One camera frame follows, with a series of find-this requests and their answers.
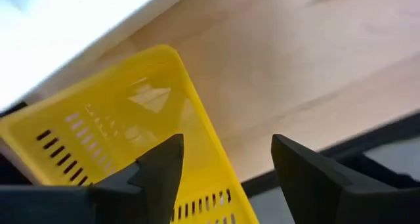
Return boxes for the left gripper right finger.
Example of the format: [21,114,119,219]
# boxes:
[271,134,362,224]

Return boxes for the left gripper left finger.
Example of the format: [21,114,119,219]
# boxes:
[88,134,184,224]

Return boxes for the yellow plastic slotted basket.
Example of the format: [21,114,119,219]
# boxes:
[0,44,260,224]

